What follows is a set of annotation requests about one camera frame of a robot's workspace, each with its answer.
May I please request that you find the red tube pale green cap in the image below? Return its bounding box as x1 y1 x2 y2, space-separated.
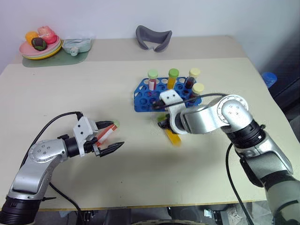
147 69 159 91

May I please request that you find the stack of colourful plates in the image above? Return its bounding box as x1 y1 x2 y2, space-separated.
21 39 63 59

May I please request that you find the grey foam face cushion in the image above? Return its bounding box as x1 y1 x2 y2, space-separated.
135 25 173 53

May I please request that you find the blue ribbed bottle cap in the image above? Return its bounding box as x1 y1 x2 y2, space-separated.
261 71 278 89

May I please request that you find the green table mat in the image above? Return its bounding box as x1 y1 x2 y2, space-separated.
22 38 92 68

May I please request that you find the orange tube green cap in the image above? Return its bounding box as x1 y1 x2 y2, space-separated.
167 68 180 90

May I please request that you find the dark red tube yellow cap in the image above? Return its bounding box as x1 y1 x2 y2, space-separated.
190 82 205 99
186 67 202 90

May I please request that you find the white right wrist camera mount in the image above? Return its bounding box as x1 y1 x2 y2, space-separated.
159 90 188 136

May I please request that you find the pink plate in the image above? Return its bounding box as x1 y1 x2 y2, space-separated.
19 38 62 57

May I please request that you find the orange toy fruit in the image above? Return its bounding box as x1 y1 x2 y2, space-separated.
25 31 39 45

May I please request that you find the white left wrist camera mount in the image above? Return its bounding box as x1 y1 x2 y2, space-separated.
72 117 99 158

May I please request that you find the metal table bracket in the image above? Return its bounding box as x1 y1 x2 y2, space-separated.
203 209 226 221

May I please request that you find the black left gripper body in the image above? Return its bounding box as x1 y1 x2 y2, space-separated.
83 136 104 158

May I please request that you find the red test tube green cap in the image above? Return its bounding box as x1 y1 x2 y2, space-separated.
97 120 121 145

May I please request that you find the yellow test tube green cap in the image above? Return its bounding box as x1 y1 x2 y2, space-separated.
157 114 182 146

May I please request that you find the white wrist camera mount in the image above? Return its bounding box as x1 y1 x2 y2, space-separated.
72 117 99 158
159 90 188 136

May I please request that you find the brown green toy food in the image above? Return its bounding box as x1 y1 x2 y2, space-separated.
31 37 47 51

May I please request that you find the yellow plate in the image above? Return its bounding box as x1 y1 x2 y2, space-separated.
22 41 64 60

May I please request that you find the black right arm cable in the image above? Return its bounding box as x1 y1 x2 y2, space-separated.
151 93 256 225

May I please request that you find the pink red toy food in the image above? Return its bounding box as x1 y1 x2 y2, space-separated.
37 25 58 45

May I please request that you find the blue test tube rack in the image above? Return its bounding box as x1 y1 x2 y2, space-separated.
134 76 203 113

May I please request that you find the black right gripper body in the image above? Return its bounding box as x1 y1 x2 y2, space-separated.
164 113 174 131

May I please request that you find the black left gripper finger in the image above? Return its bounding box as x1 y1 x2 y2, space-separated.
99 141 125 158
94 120 116 130

